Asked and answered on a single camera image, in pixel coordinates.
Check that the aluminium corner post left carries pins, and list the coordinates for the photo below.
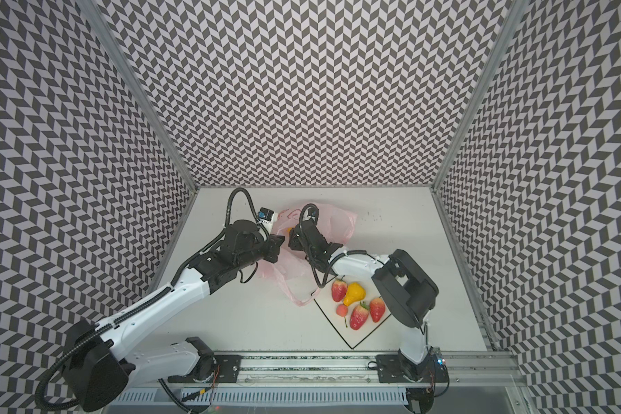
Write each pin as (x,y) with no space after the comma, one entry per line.
(94,17)

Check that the pink plastic bag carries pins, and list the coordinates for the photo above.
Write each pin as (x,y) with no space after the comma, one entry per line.
(292,273)

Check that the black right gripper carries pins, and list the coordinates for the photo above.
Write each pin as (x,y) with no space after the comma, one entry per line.
(297,240)

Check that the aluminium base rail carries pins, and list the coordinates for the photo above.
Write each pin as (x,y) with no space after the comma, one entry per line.
(369,368)

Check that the aluminium corner post right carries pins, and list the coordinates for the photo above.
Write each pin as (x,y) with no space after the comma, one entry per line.
(492,64)

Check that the aluminium corner post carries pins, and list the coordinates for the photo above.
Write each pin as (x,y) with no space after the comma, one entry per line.
(492,64)
(94,17)

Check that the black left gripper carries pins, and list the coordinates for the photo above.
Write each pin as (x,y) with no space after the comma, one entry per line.
(274,247)

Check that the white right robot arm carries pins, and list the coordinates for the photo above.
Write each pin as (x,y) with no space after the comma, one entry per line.
(409,293)

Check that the red yellow fake strawberry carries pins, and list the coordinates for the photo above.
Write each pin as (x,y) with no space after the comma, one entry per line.
(359,316)

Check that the white square mat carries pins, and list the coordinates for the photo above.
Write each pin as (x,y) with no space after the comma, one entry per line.
(353,308)

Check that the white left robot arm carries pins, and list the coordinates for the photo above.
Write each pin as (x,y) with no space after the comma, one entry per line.
(102,360)

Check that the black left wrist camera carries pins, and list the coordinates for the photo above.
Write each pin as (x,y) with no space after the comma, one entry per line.
(267,218)

